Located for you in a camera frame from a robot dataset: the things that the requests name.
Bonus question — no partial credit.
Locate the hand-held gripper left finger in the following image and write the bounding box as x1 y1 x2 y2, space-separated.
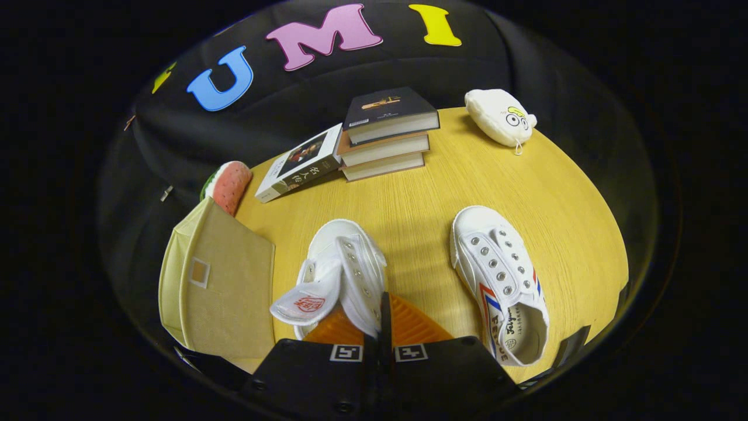
241 319 382 421

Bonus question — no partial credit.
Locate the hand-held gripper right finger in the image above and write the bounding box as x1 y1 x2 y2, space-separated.
380 291 521 421

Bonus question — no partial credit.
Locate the beige fabric storage box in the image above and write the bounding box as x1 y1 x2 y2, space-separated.
158 198 276 358

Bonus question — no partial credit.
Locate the white canvas shoe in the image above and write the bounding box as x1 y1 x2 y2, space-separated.
270 219 388 341
450 205 551 367

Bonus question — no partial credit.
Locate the watermelon slice plush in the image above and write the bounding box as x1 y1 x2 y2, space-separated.
200 161 253 217

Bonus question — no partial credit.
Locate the white book with portrait cover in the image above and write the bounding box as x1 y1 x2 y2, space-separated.
255 123 345 203

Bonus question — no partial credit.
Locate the thick brown cover book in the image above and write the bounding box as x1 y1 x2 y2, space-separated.
337 132 431 168
340 152 426 182

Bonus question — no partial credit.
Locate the white plush toy with face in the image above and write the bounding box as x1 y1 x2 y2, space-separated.
465 89 537 156

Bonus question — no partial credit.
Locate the black cover book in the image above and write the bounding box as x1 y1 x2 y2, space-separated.
342 87 441 146

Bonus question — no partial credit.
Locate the black backdrop cloth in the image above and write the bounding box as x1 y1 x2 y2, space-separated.
99 0 658 328

